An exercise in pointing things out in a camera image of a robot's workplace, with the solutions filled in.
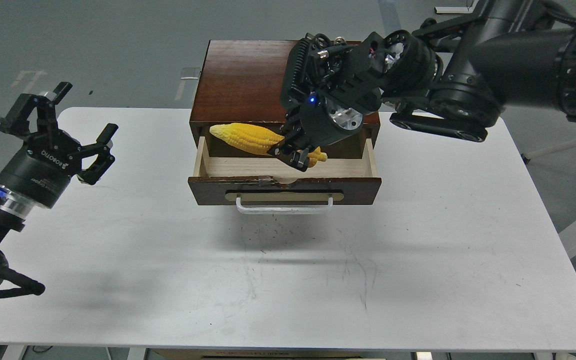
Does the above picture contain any dark wooden drawer cabinet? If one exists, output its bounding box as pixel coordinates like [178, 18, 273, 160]
[189, 40, 381, 148]

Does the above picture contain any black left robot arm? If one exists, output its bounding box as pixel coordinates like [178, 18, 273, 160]
[0, 82, 118, 299]

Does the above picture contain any white stand base background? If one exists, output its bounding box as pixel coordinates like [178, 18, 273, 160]
[434, 1, 477, 15]

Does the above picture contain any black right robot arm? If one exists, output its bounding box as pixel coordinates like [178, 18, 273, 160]
[268, 0, 576, 172]

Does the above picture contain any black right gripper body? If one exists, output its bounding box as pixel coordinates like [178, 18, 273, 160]
[285, 95, 364, 147]

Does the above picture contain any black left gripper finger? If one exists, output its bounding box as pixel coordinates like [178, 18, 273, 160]
[0, 81, 73, 146]
[70, 123, 119, 186]

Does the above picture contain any yellow corn cob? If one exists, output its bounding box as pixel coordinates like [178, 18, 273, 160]
[209, 122, 328, 168]

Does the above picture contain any wooden drawer with white handle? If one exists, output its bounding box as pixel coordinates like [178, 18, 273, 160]
[188, 130, 382, 207]

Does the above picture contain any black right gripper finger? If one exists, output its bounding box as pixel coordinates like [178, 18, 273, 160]
[266, 127, 305, 156]
[278, 142, 316, 173]

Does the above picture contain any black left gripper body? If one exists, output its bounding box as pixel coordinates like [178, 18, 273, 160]
[0, 131, 82, 208]

